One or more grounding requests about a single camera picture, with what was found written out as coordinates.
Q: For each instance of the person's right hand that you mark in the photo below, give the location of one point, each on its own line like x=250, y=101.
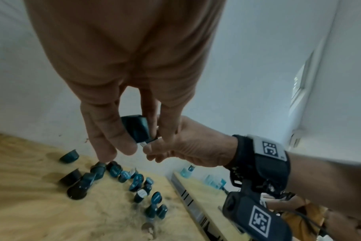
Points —
x=198, y=148

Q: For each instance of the person's left hand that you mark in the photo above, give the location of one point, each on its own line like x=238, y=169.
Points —
x=124, y=47

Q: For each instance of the dark teal coffee pod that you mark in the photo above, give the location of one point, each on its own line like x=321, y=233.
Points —
x=136, y=128

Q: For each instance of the person's right forearm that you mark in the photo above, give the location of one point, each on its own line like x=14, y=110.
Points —
x=326, y=178

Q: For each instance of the small blue bottle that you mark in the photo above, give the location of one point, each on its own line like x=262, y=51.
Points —
x=188, y=171

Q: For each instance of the clear plastic container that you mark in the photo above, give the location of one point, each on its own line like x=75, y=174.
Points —
x=215, y=182

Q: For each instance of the scattered teal capsules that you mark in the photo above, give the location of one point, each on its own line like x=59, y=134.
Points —
x=85, y=183

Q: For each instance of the person's yellow clothing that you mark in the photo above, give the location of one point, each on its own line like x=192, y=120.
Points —
x=302, y=226

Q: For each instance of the black wrist camera with marker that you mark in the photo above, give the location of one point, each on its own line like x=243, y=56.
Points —
x=252, y=216

